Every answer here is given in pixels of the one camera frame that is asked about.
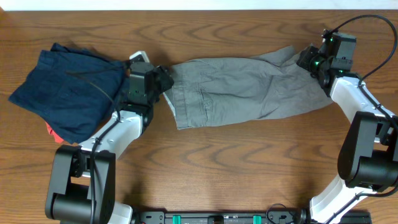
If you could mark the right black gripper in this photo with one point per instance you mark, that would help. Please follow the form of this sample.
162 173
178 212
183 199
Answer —
305 56

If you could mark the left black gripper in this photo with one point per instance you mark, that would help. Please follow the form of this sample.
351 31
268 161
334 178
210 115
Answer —
165 79

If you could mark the grey shorts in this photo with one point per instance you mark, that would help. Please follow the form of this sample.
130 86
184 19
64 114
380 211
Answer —
229 90

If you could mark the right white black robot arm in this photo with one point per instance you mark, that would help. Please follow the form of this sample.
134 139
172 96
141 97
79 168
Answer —
367 162

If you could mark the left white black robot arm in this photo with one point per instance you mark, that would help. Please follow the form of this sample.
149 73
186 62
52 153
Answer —
83 179

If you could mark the folded navy blue garment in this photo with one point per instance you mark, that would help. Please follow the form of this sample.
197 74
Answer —
72 90

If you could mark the red folded garment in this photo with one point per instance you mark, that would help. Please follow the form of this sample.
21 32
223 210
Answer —
56 137

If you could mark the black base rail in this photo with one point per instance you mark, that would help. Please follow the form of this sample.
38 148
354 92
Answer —
274 214

